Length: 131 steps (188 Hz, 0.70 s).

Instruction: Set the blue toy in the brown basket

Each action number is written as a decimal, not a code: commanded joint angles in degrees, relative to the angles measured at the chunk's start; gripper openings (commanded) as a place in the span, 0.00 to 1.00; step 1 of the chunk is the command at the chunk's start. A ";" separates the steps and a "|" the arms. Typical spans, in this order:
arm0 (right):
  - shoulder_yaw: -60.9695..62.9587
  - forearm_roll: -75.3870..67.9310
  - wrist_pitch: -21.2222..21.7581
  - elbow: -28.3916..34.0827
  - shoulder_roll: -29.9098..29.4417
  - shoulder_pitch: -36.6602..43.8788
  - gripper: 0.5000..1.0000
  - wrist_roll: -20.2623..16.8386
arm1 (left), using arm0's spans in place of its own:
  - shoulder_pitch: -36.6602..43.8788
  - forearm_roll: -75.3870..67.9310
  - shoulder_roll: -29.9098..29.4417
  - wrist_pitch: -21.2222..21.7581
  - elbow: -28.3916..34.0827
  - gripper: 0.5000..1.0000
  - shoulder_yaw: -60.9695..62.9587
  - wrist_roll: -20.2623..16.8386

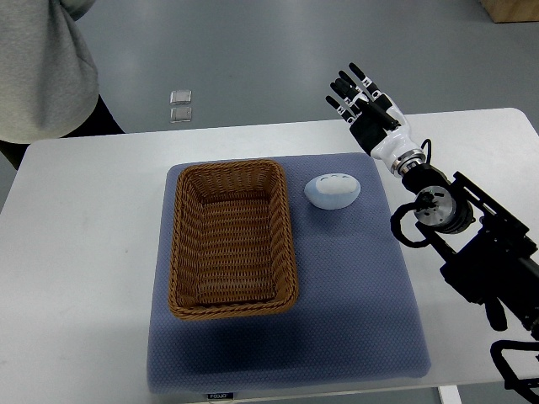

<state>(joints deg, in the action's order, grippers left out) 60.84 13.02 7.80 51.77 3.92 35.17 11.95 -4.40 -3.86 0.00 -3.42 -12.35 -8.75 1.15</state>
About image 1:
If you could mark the brown wicker basket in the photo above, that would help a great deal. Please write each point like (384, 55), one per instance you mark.
(232, 251)

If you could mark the wooden box corner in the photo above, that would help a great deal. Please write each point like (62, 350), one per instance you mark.
(511, 11)

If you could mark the person in grey sweater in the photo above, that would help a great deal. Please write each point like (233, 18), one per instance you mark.
(49, 82)

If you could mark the upper metal floor plate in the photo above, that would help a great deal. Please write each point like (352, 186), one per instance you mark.
(180, 97)

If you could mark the white table leg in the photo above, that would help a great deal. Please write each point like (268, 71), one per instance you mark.
(449, 394)

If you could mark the blue foam cushion mat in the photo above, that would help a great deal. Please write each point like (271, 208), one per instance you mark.
(355, 319)

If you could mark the blue white plush toy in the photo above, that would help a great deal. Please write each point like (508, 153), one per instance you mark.
(332, 191)

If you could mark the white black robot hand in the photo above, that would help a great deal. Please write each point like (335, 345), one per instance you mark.
(381, 131)

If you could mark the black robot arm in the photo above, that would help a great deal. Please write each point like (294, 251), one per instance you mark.
(487, 252)

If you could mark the lower metal floor plate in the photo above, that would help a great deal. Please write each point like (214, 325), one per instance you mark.
(180, 114)

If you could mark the metal floor plate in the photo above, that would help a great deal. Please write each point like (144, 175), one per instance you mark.
(180, 114)
(180, 97)

